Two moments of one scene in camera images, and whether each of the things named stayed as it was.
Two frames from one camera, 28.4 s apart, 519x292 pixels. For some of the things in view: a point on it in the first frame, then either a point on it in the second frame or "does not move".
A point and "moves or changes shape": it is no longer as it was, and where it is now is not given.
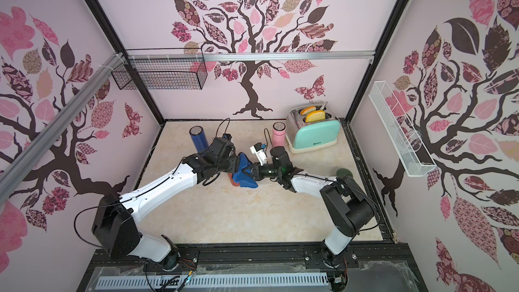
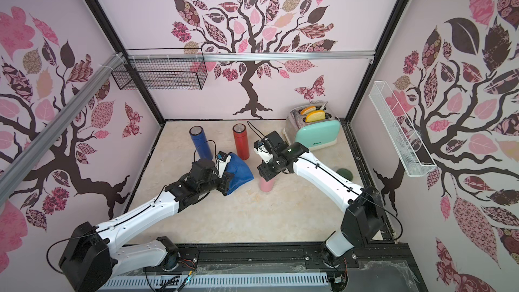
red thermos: [233, 182] moves or changes shape
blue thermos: [199, 138] does not move
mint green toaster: [304, 137] does not move
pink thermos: [279, 132] to [266, 186]
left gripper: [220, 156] to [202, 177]
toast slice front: [315, 115] does not move
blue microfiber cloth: [245, 178] moves or changes shape
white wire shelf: [409, 147] does not move
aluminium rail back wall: [248, 55] does not move
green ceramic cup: [343, 172] does not move
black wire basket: [165, 69] does not move
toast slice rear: [307, 109] does not move
